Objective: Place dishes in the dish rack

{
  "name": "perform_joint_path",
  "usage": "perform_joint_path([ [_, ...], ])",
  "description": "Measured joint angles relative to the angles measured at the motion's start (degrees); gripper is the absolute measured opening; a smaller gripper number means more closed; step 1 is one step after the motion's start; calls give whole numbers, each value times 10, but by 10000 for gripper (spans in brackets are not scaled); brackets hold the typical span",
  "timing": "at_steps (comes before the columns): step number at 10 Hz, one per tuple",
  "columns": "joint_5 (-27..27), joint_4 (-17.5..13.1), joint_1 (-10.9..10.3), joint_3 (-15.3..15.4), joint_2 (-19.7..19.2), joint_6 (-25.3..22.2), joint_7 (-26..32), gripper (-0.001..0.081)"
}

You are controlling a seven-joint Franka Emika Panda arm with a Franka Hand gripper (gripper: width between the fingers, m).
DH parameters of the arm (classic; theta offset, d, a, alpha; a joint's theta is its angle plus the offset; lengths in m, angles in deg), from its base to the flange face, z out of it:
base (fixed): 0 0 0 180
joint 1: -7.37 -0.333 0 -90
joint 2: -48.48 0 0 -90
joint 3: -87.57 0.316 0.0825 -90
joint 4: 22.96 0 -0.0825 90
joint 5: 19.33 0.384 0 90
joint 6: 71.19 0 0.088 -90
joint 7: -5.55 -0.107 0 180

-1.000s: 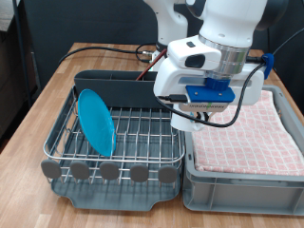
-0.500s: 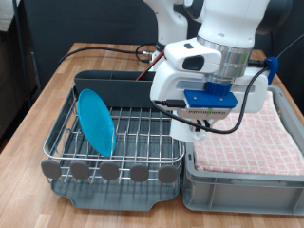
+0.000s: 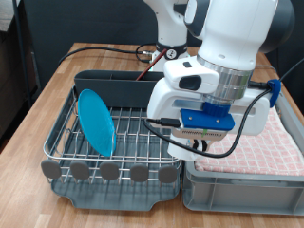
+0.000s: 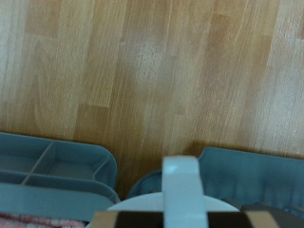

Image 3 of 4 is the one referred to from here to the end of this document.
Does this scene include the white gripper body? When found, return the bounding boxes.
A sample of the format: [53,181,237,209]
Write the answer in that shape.
[146,78,271,137]

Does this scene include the brown wooden spoon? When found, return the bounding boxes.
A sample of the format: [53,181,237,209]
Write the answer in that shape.
[135,48,168,82]

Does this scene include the blue plastic plate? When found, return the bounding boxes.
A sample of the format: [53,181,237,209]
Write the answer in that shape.
[77,88,117,158]

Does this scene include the dark grey utensil holder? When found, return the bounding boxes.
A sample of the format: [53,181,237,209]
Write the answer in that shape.
[73,69,165,109]

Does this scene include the grey plastic crate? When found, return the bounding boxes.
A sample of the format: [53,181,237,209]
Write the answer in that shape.
[180,65,304,217]

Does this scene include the pink checkered towel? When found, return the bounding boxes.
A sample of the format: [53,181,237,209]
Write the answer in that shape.
[194,107,304,177]

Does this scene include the black backdrop curtain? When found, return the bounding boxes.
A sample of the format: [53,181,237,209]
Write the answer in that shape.
[23,0,304,115]

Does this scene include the grey drain tray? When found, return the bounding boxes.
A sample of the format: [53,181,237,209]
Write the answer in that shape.
[50,104,183,213]

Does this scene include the dark metal pole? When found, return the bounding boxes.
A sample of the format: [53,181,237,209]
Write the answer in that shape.
[11,0,32,108]

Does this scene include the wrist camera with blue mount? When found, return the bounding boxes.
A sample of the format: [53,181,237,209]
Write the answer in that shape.
[171,101,236,141]

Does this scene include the black camera cable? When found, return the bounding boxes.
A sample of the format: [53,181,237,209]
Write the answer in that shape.
[142,57,304,159]

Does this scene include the black cable with metal connector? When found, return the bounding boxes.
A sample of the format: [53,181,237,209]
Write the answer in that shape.
[135,43,157,64]

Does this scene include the thick black cable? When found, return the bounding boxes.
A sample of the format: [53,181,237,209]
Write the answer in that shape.
[58,47,142,66]

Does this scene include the metal wire dish rack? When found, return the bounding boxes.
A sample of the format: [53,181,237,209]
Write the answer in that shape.
[40,85,186,186]

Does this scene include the blue cable strap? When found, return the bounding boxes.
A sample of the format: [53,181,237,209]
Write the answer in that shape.
[266,79,282,108]

